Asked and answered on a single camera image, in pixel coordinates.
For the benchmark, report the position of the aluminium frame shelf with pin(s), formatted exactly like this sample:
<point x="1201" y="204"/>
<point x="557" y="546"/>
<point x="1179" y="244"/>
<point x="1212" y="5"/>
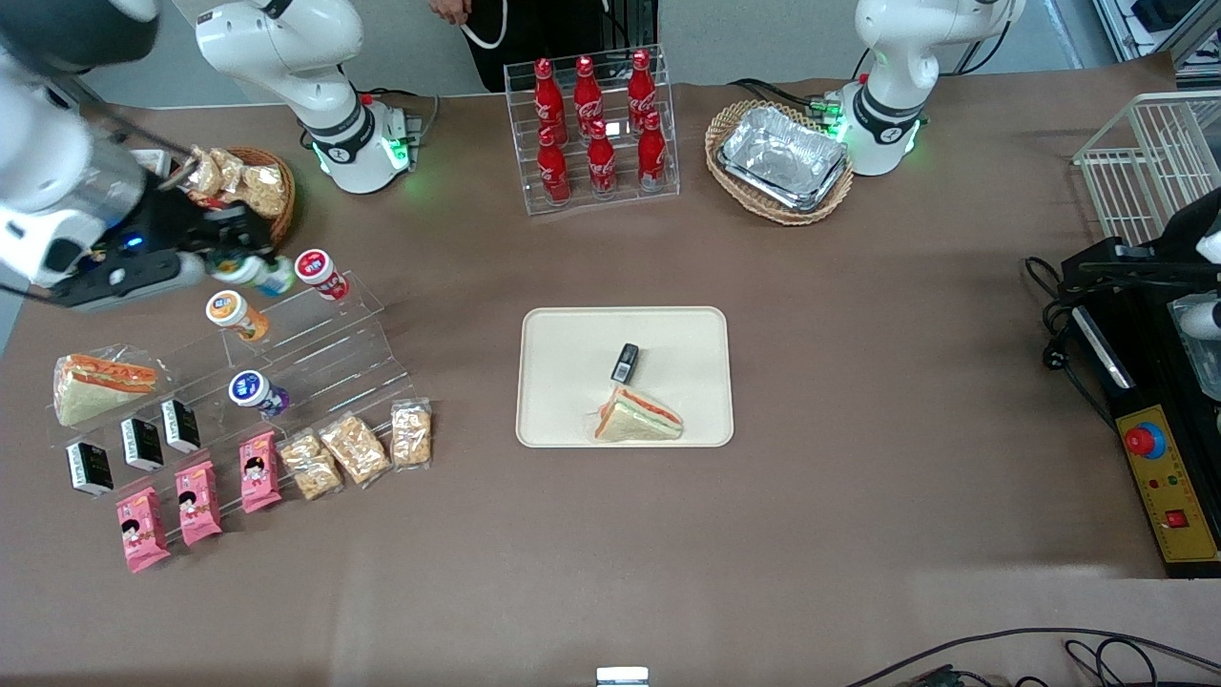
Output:
<point x="1154" y="29"/>

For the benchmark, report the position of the light wicker basket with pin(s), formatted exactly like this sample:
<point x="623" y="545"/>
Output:
<point x="730" y="186"/>

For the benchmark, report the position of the red cola bottle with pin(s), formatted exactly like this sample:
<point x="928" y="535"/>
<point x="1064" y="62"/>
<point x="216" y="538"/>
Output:
<point x="641" y="88"/>
<point x="548" y="95"/>
<point x="588" y="93"/>
<point x="651" y="155"/>
<point x="601" y="164"/>
<point x="553" y="172"/>

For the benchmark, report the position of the stacked aluminium foil trays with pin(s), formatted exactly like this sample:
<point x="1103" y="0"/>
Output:
<point x="782" y="157"/>

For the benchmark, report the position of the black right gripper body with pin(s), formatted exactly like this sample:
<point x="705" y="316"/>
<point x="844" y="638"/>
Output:
<point x="175" y="225"/>

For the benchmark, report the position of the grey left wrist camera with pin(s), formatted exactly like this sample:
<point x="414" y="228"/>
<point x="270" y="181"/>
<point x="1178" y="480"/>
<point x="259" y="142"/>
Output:
<point x="1200" y="320"/>

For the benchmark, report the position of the wrapped triangle sandwich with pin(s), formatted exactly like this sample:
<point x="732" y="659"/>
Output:
<point x="95" y="391"/>

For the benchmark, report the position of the black yellow control box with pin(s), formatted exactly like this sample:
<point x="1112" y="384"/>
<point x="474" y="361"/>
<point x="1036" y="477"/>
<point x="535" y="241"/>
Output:
<point x="1173" y="496"/>

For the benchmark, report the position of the blue gum bottle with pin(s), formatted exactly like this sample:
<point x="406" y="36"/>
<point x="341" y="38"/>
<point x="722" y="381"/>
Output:
<point x="253" y="391"/>

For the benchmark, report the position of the wrapped sandwich on tray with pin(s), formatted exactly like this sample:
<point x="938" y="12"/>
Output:
<point x="639" y="420"/>

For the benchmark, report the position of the dark wicker basket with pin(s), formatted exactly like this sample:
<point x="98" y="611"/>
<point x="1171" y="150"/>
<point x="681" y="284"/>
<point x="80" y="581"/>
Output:
<point x="284" y="215"/>

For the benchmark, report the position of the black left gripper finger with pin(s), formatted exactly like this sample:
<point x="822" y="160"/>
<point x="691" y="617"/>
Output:
<point x="1135" y="273"/>

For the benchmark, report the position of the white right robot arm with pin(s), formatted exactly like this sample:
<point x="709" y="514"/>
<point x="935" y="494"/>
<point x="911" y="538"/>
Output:
<point x="57" y="143"/>

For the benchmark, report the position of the cream plastic tray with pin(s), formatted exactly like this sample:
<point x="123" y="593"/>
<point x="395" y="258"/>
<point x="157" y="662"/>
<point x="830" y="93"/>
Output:
<point x="572" y="401"/>

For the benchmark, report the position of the orange gum bottle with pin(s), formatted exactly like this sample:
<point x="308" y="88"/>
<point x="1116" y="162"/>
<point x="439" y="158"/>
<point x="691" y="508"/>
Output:
<point x="234" y="313"/>

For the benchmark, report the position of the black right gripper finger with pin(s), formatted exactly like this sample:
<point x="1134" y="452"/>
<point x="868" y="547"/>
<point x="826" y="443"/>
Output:
<point x="250" y="240"/>
<point x="217" y="265"/>

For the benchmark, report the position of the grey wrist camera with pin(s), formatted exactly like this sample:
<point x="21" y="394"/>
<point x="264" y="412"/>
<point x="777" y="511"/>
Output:
<point x="1200" y="320"/>
<point x="124" y="281"/>

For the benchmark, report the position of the small silver device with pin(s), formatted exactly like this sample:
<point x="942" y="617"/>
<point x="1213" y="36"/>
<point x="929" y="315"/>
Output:
<point x="622" y="677"/>

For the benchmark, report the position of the red gum bottle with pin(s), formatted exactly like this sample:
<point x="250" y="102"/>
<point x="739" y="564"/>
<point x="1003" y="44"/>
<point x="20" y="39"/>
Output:
<point x="320" y="270"/>

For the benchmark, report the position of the clear peanut brittle pack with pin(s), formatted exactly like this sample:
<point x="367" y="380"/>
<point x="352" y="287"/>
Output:
<point x="411" y="434"/>
<point x="310" y="466"/>
<point x="355" y="448"/>

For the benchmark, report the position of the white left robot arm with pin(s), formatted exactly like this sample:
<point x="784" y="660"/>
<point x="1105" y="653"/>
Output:
<point x="897" y="48"/>

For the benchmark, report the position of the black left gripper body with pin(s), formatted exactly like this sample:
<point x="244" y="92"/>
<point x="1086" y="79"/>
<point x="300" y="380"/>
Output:
<point x="1179" y="236"/>

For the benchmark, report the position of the green gum bottle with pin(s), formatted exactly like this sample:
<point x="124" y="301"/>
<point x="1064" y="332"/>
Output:
<point x="272" y="277"/>

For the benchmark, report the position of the white plastic bin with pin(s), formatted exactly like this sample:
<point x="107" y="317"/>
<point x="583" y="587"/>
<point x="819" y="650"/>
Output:
<point x="153" y="160"/>

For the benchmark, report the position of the small black box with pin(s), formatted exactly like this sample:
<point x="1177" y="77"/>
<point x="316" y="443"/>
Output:
<point x="625" y="363"/>
<point x="89" y="468"/>
<point x="180" y="426"/>
<point x="142" y="444"/>

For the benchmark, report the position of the clear cracker snack bag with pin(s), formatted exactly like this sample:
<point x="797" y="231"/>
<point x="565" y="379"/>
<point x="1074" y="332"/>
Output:
<point x="202" y="172"/>
<point x="231" y="170"/>
<point x="265" y="191"/>

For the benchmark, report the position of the clear acrylic bottle rack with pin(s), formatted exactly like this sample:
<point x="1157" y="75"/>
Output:
<point x="620" y="196"/>

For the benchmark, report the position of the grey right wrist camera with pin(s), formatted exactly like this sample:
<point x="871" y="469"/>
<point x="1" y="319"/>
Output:
<point x="124" y="281"/>

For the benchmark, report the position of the clear acrylic stepped stand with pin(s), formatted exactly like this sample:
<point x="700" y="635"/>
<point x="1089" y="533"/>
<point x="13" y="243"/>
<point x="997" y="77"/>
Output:
<point x="324" y="329"/>

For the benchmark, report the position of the person right hand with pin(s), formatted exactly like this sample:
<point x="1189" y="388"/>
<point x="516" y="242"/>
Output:
<point x="450" y="10"/>

